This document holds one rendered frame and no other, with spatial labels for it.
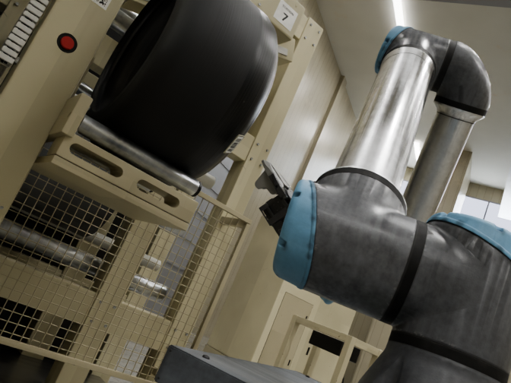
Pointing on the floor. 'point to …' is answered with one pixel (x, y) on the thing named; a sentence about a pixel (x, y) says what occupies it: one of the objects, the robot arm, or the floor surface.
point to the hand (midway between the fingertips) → (268, 163)
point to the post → (45, 84)
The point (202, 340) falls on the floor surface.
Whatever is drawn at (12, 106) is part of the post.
